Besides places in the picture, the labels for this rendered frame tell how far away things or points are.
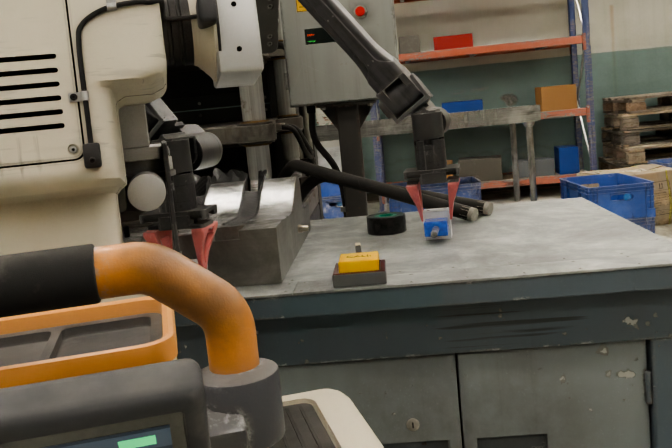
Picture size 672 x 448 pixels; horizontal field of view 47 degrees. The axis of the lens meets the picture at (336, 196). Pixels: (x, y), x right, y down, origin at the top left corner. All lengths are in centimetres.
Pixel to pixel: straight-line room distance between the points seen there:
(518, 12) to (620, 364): 688
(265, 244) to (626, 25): 719
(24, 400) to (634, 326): 100
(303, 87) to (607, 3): 633
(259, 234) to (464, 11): 687
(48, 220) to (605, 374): 85
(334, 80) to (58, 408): 171
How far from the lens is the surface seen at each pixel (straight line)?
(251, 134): 192
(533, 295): 116
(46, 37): 80
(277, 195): 146
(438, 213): 144
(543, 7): 806
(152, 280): 47
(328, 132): 478
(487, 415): 127
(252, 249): 121
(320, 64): 205
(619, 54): 817
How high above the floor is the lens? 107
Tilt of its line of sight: 7 degrees down
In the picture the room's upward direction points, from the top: 6 degrees counter-clockwise
